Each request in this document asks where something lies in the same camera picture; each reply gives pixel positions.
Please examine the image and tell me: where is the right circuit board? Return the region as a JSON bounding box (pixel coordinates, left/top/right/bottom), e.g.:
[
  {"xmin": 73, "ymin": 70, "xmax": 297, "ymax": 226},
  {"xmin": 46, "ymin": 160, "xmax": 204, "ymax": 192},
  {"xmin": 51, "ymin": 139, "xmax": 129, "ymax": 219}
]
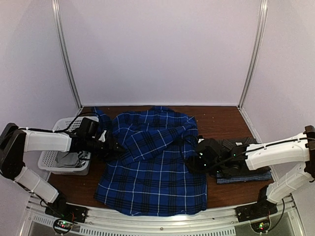
[{"xmin": 251, "ymin": 219, "xmax": 271, "ymax": 234}]

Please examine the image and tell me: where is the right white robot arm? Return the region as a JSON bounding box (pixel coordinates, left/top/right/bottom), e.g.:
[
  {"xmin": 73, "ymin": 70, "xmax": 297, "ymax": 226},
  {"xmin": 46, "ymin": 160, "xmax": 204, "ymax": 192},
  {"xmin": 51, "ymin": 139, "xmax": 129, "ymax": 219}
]
[{"xmin": 184, "ymin": 125, "xmax": 315, "ymax": 217}]

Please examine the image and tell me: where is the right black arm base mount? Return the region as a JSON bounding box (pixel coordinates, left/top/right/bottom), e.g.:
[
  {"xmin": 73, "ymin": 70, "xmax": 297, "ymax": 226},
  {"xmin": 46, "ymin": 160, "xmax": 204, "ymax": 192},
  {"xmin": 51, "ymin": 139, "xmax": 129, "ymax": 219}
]
[{"xmin": 235, "ymin": 185, "xmax": 278, "ymax": 222}]

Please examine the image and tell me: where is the light blue checked folded shirt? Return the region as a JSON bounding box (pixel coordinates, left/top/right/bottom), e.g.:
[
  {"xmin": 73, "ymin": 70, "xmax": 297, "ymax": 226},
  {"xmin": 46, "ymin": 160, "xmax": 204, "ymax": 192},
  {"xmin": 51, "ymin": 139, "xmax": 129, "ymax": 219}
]
[{"xmin": 215, "ymin": 171, "xmax": 272, "ymax": 184}]

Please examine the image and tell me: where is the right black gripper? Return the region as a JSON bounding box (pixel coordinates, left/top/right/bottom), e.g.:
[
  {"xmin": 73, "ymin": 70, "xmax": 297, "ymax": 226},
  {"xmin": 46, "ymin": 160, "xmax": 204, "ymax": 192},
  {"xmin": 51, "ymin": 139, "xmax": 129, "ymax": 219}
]
[{"xmin": 185, "ymin": 156, "xmax": 225, "ymax": 175}]

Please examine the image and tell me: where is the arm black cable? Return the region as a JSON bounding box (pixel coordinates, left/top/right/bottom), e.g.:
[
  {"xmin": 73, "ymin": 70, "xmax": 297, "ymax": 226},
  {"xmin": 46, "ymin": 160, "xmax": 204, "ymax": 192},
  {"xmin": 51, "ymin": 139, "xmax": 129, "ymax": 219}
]
[
  {"xmin": 24, "ymin": 112, "xmax": 104, "ymax": 135},
  {"xmin": 177, "ymin": 134, "xmax": 311, "ymax": 173}
]

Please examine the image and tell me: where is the right aluminium frame post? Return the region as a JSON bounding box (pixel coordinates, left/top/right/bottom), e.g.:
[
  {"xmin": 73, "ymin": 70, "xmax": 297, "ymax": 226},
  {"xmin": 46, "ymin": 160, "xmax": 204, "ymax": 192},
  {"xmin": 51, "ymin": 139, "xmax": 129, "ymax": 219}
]
[{"xmin": 238, "ymin": 0, "xmax": 269, "ymax": 110}]

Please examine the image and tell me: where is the grey shirt in basket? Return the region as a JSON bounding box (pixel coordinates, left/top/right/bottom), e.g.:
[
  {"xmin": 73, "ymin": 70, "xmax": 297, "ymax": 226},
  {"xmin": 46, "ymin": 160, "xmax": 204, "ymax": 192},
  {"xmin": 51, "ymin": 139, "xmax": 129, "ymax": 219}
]
[{"xmin": 55, "ymin": 151, "xmax": 90, "ymax": 168}]

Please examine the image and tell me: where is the aluminium frame post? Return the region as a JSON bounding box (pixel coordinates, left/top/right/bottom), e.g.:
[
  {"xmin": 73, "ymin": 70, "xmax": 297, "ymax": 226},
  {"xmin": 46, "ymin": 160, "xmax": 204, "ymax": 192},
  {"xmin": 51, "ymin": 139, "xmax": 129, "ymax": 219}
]
[
  {"xmin": 51, "ymin": 0, "xmax": 83, "ymax": 110},
  {"xmin": 238, "ymin": 0, "xmax": 269, "ymax": 110}
]

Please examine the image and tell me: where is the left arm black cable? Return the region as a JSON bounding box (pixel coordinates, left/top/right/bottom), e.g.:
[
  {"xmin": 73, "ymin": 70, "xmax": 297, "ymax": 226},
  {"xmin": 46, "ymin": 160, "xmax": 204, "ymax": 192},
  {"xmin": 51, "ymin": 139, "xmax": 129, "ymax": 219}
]
[{"xmin": 24, "ymin": 112, "xmax": 104, "ymax": 135}]

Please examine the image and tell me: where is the blue plaid long sleeve shirt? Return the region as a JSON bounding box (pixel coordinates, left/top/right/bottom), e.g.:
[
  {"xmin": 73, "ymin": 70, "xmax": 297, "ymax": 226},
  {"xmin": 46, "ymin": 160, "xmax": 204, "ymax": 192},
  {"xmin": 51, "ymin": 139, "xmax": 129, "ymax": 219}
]
[{"xmin": 93, "ymin": 106, "xmax": 207, "ymax": 216}]

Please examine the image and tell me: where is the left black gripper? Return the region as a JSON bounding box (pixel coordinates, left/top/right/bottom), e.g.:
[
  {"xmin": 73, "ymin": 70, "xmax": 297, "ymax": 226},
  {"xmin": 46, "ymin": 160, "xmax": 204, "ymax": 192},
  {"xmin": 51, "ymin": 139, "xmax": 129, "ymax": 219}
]
[{"xmin": 85, "ymin": 137, "xmax": 126, "ymax": 163}]

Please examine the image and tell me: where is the white plastic laundry basket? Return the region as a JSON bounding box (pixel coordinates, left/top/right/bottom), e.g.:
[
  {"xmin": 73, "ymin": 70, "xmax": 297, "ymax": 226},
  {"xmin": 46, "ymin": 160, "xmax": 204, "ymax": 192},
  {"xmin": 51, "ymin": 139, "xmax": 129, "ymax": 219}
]
[{"xmin": 37, "ymin": 117, "xmax": 91, "ymax": 176}]

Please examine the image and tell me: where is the dark striped folded shirt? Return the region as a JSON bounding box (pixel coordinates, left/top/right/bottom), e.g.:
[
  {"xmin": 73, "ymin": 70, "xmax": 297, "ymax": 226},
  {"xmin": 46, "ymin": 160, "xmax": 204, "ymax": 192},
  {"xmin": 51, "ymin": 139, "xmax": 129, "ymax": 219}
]
[{"xmin": 216, "ymin": 137, "xmax": 271, "ymax": 177}]

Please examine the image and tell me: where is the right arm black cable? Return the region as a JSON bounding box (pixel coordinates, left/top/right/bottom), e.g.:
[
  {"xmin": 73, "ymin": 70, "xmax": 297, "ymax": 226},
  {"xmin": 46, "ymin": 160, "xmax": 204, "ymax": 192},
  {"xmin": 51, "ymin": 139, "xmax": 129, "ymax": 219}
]
[{"xmin": 177, "ymin": 134, "xmax": 311, "ymax": 173}]

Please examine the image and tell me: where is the front aluminium rail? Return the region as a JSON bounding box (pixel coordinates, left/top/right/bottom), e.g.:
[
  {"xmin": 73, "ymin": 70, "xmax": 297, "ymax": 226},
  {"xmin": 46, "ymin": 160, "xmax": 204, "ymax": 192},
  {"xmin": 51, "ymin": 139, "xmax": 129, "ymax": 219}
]
[{"xmin": 17, "ymin": 195, "xmax": 306, "ymax": 236}]

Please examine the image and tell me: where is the circuit board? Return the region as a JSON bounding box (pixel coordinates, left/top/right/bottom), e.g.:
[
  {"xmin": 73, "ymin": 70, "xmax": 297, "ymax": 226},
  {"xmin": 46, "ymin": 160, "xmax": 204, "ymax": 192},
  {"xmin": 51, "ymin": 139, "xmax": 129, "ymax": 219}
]
[
  {"xmin": 53, "ymin": 219, "xmax": 73, "ymax": 234},
  {"xmin": 251, "ymin": 219, "xmax": 271, "ymax": 234}
]

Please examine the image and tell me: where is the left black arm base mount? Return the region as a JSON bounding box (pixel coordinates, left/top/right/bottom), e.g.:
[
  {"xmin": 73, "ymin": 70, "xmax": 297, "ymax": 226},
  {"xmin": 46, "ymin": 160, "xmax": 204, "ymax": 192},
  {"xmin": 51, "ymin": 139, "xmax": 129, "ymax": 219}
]
[{"xmin": 43, "ymin": 193, "xmax": 88, "ymax": 223}]

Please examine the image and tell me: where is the left circuit board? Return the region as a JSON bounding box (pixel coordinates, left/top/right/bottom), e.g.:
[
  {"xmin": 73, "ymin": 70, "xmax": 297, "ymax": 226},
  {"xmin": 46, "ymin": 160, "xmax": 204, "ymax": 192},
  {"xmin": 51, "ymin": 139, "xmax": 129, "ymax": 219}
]
[{"xmin": 53, "ymin": 219, "xmax": 73, "ymax": 234}]

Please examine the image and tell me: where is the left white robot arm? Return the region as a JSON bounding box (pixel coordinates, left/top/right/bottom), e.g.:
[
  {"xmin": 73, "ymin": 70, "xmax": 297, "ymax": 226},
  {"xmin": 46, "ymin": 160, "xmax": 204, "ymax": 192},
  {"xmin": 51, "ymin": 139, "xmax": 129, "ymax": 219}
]
[{"xmin": 0, "ymin": 117, "xmax": 125, "ymax": 218}]

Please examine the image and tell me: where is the left aluminium frame post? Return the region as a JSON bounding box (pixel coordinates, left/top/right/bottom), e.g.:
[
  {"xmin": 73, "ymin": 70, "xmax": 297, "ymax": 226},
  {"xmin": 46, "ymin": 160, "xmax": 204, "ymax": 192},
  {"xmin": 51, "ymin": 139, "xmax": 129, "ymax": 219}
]
[{"xmin": 51, "ymin": 0, "xmax": 83, "ymax": 110}]

